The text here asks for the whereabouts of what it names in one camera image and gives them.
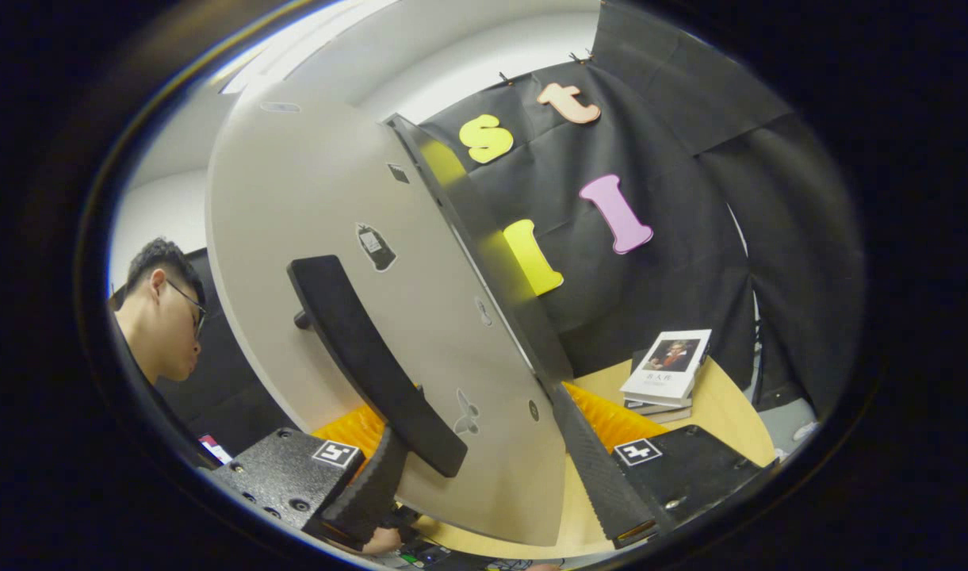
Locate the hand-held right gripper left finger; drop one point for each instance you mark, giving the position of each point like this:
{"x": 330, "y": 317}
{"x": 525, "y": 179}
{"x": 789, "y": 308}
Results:
{"x": 365, "y": 492}

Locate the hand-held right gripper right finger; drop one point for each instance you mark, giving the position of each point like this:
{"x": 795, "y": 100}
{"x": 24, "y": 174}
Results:
{"x": 598, "y": 476}

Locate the grey cabinet door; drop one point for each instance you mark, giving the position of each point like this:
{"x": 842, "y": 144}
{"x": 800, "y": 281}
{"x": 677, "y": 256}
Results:
{"x": 317, "y": 182}

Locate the thin book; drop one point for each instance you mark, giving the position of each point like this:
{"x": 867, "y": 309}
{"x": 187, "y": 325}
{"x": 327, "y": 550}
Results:
{"x": 650, "y": 406}
{"x": 662, "y": 415}

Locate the white portrait cover book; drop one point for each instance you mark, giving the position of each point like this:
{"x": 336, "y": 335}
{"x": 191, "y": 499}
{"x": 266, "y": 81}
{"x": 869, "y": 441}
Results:
{"x": 670, "y": 365}

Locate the white printed paper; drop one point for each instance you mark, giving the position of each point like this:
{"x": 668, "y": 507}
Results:
{"x": 216, "y": 449}

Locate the person's black t-shirt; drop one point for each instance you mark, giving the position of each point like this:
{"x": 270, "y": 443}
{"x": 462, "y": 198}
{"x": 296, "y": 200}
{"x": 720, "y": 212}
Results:
{"x": 139, "y": 396}

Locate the black framed glasses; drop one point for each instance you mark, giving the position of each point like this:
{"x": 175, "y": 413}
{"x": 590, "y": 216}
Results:
{"x": 192, "y": 311}

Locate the person's head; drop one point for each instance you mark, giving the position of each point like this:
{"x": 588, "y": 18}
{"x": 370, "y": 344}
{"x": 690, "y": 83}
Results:
{"x": 154, "y": 317}

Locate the black backdrop cloth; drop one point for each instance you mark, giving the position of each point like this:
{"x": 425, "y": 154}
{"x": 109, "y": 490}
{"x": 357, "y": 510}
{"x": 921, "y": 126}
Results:
{"x": 674, "y": 198}

